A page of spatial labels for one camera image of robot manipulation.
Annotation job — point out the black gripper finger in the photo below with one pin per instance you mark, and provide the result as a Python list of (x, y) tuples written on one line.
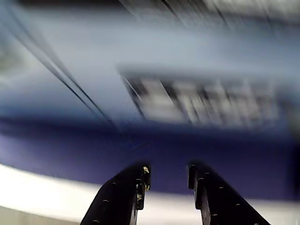
[(119, 197), (218, 201)]

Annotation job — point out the blue door with dishes graphic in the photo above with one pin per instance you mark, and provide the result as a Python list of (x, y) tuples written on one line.
[(105, 58)]

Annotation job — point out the blue textured cloth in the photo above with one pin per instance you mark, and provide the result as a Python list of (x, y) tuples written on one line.
[(70, 150)]

